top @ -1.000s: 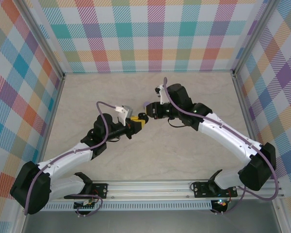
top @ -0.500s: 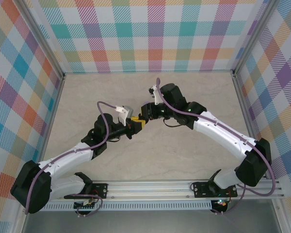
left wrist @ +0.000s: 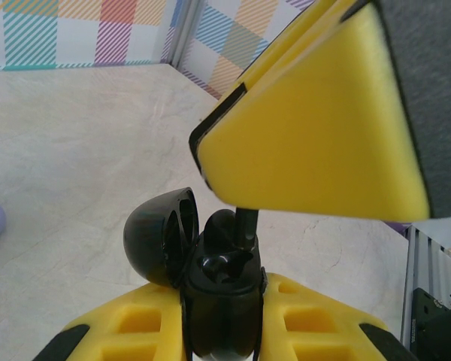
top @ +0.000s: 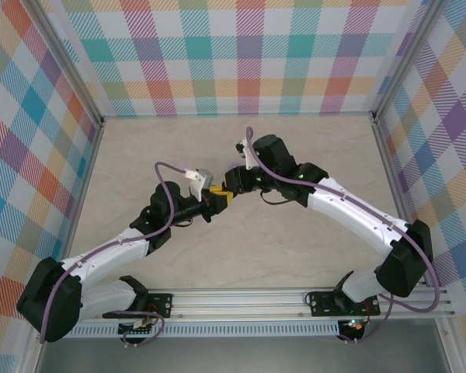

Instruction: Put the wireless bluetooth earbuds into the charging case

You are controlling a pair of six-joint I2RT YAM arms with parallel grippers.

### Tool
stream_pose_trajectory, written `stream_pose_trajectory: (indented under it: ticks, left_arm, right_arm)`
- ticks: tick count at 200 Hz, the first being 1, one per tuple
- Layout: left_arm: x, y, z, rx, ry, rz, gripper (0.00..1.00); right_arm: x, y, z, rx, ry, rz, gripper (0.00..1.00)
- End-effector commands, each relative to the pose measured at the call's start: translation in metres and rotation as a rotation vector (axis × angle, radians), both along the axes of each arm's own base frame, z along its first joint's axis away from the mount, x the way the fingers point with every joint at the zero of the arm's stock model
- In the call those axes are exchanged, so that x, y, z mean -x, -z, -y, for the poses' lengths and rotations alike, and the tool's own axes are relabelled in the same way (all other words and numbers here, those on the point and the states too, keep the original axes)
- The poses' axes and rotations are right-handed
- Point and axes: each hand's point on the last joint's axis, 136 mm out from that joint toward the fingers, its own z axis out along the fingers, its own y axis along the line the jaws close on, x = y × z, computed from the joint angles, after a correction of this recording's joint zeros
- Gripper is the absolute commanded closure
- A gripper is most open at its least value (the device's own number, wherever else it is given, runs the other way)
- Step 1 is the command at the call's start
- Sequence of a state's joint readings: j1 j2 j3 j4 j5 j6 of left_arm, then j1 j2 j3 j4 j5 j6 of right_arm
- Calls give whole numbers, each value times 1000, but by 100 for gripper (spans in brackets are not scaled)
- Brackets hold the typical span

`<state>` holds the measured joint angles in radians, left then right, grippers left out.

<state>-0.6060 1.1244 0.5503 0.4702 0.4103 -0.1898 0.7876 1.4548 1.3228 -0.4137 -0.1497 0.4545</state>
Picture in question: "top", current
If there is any small controller circuit board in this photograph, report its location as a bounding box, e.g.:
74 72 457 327
118 320 156 337
341 318 366 333

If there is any grey metal panel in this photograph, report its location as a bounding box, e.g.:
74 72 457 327
21 336 465 373

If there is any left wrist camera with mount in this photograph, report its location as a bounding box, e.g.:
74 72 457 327
184 167 217 203

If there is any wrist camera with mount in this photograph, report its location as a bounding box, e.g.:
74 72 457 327
184 167 217 203
235 136 257 171

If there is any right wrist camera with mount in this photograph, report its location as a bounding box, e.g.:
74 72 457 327
235 136 257 171

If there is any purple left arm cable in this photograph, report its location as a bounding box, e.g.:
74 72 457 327
38 161 190 348

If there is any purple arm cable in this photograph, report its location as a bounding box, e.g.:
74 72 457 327
38 161 190 348
246 126 442 345

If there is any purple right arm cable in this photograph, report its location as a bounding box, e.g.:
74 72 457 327
246 126 442 345

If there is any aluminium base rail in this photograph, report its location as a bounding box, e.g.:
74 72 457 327
26 287 455 322

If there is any aluminium floor rail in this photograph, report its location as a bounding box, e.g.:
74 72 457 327
54 118 106 291
371 116 432 288

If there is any slotted grey cable duct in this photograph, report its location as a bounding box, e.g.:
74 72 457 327
46 320 341 339

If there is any aluminium frame post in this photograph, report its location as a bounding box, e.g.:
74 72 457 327
21 0 106 129
370 0 446 121

